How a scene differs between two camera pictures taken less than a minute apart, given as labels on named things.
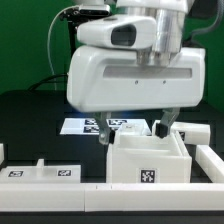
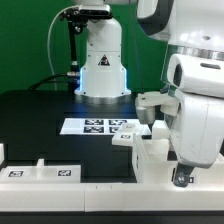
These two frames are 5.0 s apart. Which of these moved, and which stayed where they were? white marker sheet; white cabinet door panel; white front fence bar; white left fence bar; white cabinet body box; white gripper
Moved: white gripper; white cabinet body box
Stayed: white left fence bar; white cabinet door panel; white marker sheet; white front fence bar
